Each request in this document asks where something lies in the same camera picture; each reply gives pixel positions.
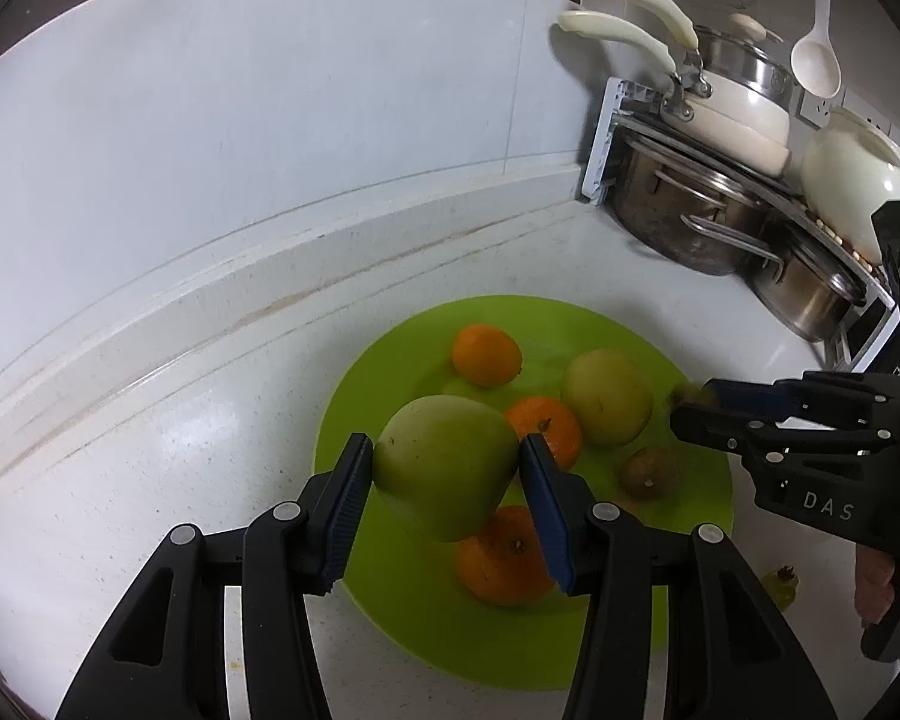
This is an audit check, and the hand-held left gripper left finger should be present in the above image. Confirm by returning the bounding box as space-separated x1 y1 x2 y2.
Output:
56 433 376 720

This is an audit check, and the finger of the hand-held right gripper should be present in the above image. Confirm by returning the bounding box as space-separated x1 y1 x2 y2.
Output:
701 371 900 418
670 401 900 460

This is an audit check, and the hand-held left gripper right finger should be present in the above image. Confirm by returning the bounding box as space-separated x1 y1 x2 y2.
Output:
520 433 822 720

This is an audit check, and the orange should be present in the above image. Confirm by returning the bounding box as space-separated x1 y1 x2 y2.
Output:
504 396 584 471
451 324 524 389
455 504 560 608

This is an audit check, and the small brown kiwi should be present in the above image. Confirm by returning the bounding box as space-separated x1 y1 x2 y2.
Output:
619 446 680 501

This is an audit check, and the green apple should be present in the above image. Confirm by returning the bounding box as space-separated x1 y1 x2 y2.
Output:
373 394 522 543

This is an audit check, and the pale yellow round fruit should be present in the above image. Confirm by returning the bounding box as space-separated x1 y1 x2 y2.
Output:
560 349 655 447

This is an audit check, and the green plate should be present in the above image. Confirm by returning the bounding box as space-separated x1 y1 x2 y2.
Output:
313 295 736 691

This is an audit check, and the person's right hand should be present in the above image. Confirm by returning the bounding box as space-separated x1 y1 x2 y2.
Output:
853 544 900 627

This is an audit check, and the small steel pot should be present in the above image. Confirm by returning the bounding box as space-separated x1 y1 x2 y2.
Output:
746 221 867 342

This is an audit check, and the large steel pot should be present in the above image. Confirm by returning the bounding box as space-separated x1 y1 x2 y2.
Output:
607 131 785 276

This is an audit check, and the white ceramic jar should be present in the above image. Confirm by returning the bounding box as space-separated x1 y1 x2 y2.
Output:
800 106 900 241

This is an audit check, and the white pot rack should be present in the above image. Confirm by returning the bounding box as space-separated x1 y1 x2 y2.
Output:
581 76 900 368

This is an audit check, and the steel pot with lid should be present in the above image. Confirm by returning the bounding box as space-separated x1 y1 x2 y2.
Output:
694 13 796 102

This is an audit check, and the white spoon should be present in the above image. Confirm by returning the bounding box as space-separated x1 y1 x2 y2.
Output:
790 0 842 98

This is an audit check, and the white wall socket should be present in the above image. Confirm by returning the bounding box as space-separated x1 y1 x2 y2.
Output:
797 86 900 166

